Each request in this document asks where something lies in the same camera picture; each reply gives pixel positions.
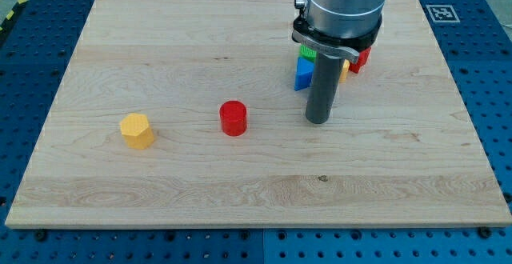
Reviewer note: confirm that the red block behind arm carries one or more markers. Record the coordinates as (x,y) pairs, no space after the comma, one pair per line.
(362,59)

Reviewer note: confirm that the black clamp with metal lever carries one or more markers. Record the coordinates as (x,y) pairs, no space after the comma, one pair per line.
(345,48)

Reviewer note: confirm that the red cylinder block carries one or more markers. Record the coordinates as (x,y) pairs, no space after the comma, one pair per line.
(233,115)

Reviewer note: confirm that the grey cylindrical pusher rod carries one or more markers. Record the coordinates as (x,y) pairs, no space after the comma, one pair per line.
(323,87)

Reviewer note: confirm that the light wooden board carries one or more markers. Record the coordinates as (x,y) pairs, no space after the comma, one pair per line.
(398,151)

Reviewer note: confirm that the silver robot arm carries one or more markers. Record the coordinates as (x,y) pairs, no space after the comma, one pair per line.
(341,18)

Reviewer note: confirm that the yellow hexagon block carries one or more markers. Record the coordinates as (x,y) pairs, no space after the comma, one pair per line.
(136,131)

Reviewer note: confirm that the yellow block behind rod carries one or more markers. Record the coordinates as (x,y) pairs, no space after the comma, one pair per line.
(344,71)

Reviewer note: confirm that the blue triangular block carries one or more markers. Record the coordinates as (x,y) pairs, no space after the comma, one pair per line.
(303,75)

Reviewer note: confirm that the green block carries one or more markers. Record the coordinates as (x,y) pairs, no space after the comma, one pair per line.
(307,53)

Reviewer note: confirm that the white fiducial marker tag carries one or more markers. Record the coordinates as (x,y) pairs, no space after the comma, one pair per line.
(440,13)

